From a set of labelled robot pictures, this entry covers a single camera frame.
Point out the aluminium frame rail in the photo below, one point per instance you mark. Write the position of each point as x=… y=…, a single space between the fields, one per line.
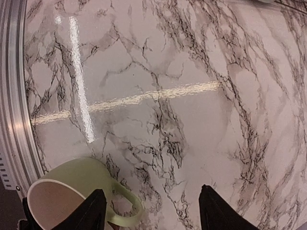
x=20 y=165

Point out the light green mug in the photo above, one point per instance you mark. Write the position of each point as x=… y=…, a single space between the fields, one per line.
x=53 y=197

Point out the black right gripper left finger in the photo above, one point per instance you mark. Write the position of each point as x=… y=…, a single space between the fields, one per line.
x=89 y=215

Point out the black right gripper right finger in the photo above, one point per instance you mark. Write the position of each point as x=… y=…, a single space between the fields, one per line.
x=217 y=214

